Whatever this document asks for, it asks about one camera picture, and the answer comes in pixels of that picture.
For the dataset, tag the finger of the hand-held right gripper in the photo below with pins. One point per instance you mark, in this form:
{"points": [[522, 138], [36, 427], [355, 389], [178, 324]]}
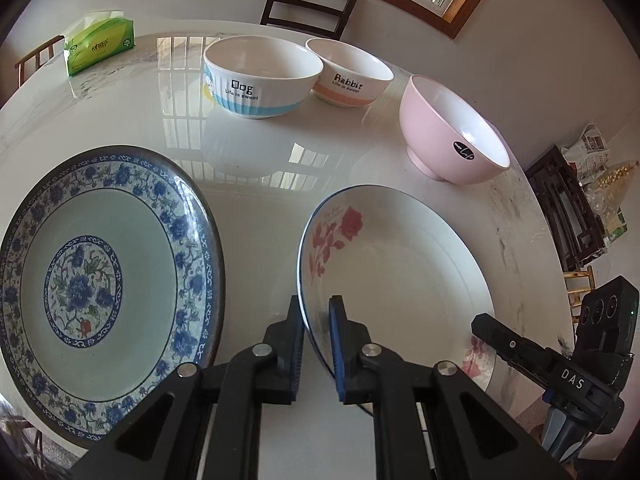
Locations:
{"points": [[510, 345]]}

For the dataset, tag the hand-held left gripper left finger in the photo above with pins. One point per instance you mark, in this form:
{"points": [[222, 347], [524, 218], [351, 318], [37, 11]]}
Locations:
{"points": [[298, 352]]}

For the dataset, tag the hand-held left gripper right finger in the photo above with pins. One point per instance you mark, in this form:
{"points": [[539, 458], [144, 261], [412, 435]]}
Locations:
{"points": [[337, 352]]}

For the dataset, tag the white plate with red roses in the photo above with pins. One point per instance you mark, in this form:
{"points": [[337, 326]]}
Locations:
{"points": [[400, 270]]}

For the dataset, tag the blue floral plate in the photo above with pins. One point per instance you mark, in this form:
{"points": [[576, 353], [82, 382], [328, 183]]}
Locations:
{"points": [[100, 280]]}

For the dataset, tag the pink bowl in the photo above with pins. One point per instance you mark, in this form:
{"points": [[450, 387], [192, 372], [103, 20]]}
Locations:
{"points": [[450, 125]]}

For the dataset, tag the white bowl with blue stripes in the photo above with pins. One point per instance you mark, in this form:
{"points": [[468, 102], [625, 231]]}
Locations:
{"points": [[260, 87]]}

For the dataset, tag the white bowl with orange stripes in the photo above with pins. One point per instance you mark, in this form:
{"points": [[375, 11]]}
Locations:
{"points": [[350, 72]]}

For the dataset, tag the small light wooden stool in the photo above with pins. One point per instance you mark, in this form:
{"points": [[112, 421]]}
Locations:
{"points": [[580, 285]]}

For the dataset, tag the dark carved wooden furniture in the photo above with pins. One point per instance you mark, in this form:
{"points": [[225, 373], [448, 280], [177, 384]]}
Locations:
{"points": [[565, 200]]}

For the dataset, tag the clear plastic bags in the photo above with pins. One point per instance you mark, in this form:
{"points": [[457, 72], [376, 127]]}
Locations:
{"points": [[607, 180]]}

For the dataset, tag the dark wooden chair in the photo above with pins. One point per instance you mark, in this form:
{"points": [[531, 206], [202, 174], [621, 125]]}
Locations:
{"points": [[305, 10]]}

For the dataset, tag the green tissue pack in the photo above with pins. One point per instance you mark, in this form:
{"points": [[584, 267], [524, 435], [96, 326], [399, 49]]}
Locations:
{"points": [[97, 47]]}

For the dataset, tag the light wooden chair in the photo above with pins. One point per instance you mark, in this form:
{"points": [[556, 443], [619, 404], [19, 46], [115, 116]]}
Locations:
{"points": [[35, 57]]}

